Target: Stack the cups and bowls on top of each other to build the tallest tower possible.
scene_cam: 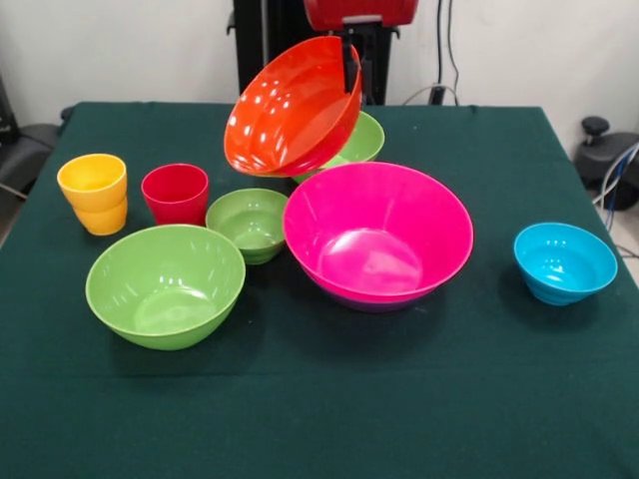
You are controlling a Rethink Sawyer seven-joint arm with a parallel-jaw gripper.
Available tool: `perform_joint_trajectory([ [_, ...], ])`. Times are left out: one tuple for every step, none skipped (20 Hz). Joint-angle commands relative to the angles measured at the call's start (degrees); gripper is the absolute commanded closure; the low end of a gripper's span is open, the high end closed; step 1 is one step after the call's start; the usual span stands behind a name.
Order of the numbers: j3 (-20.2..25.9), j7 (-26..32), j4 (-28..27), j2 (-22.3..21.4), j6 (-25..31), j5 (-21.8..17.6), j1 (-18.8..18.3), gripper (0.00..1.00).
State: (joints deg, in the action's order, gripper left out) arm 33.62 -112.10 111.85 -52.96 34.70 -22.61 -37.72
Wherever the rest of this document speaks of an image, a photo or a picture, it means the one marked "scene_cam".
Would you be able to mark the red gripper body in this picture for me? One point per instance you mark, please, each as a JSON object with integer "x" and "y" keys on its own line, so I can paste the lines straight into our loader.
{"x": 359, "y": 11}

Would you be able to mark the pink bowl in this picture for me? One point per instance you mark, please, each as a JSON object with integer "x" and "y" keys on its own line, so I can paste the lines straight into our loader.
{"x": 379, "y": 234}

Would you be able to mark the yellow cup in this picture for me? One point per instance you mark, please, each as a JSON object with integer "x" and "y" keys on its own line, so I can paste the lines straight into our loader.
{"x": 95, "y": 199}

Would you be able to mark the black plug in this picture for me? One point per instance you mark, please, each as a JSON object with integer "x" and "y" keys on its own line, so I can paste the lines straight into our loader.
{"x": 437, "y": 94}

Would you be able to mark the black office chair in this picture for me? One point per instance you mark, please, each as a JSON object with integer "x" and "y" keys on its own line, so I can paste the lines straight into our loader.
{"x": 30, "y": 140}

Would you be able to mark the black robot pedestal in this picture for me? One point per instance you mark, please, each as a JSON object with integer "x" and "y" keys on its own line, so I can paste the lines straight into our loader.
{"x": 279, "y": 30}

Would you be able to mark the dark green tablecloth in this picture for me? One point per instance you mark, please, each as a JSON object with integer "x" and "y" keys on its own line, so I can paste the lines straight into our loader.
{"x": 319, "y": 399}

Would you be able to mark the large green bowl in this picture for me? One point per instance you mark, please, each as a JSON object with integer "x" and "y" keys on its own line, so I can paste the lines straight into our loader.
{"x": 165, "y": 284}

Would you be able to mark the red cup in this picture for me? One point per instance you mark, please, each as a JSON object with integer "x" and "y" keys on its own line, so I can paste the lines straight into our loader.
{"x": 175, "y": 199}

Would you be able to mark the orange bowl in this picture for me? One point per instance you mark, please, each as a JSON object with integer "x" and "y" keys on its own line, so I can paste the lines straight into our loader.
{"x": 279, "y": 115}

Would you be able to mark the small blue bowl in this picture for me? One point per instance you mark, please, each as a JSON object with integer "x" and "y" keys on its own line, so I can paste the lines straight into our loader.
{"x": 564, "y": 264}

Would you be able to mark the black chair with round knob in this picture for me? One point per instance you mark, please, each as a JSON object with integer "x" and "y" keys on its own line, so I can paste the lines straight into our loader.
{"x": 599, "y": 159}

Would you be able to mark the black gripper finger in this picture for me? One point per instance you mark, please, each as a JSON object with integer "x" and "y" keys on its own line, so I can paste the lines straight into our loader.
{"x": 368, "y": 65}
{"x": 350, "y": 67}

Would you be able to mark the purple bowl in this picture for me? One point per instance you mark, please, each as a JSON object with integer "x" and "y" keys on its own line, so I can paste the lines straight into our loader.
{"x": 374, "y": 305}

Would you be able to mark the medium green bowl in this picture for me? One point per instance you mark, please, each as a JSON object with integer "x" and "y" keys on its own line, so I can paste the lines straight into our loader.
{"x": 364, "y": 142}

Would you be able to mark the small ribbed green bowl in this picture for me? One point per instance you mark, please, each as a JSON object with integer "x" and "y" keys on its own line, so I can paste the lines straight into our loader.
{"x": 249, "y": 224}

